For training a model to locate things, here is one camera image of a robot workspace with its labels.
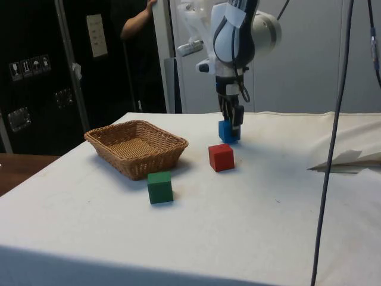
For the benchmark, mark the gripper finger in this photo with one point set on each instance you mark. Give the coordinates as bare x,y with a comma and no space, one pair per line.
225,107
238,114

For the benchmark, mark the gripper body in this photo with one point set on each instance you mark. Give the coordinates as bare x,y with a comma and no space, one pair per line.
221,86

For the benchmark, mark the blue cube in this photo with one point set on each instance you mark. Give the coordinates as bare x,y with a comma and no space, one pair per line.
224,132

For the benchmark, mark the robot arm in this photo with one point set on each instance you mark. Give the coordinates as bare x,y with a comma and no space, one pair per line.
268,29

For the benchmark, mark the red cube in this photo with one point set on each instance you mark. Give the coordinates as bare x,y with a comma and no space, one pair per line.
221,158

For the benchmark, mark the wicker basket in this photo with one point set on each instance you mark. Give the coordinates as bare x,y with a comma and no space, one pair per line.
137,146

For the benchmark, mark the green cube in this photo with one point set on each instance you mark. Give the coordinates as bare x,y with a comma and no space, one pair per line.
160,189

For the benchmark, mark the pale grey locker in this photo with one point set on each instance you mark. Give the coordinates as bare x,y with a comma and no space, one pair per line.
312,74

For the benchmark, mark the person in dark clothes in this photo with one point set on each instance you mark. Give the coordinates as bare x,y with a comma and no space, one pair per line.
134,25

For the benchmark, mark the black cabinet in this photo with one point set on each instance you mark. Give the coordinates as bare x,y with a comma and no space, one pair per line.
35,35

